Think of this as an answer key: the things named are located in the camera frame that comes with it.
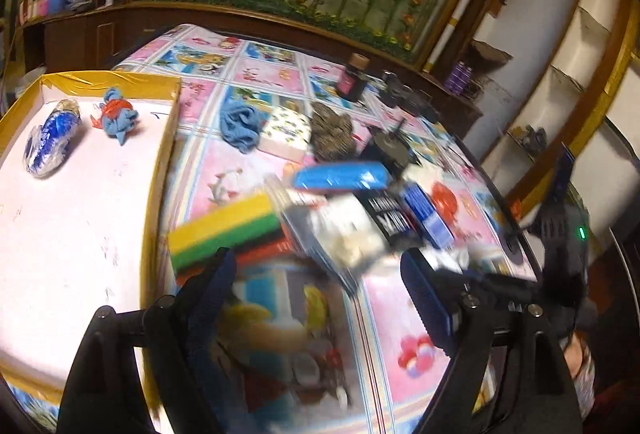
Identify blue white tissue pack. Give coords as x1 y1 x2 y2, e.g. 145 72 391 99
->
25 98 82 179

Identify black electric motor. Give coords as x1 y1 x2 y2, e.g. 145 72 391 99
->
362 119 426 177

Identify blue oblong case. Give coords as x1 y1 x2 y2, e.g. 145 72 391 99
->
292 161 391 192

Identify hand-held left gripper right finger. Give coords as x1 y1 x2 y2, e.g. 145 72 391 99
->
400 251 583 434

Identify clear bag white contents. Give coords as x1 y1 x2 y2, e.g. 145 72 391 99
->
265 176 396 292

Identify lemon print tissue pack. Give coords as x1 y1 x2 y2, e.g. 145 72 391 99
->
260 106 313 163

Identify pink box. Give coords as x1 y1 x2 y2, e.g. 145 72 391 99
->
19 0 51 22

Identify blue towel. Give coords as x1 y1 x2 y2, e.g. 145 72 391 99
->
220 102 271 153

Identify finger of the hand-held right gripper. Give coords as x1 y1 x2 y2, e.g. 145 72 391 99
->
462 270 546 305

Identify black box white print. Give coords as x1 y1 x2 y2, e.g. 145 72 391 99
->
357 194 426 247

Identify striped multicolour sponge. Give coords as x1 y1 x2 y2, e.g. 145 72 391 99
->
167 192 286 275

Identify white rolled tube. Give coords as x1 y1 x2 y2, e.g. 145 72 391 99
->
424 0 478 69

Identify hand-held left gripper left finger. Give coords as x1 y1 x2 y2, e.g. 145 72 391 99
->
56 248 238 434

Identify steel wool scourer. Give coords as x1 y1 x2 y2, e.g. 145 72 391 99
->
310 101 368 162

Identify dark bottle pink label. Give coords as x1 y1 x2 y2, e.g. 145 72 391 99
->
336 54 370 103

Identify printed tablecloth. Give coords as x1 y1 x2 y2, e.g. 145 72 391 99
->
107 24 546 434

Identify blue and red cloth toy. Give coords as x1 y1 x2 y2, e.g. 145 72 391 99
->
91 86 140 147

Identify person's right forearm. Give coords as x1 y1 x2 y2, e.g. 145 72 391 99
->
560 329 598 420

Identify blue small box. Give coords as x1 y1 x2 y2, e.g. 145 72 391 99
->
402 184 456 249

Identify purple bottle pack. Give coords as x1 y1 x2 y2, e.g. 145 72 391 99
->
445 61 473 94

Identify red mesh scrubber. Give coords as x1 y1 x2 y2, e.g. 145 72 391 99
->
431 184 458 215

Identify yellow-edged white box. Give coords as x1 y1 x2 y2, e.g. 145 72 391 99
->
0 70 182 407

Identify white shelf unit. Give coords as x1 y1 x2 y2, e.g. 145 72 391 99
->
480 0 640 195

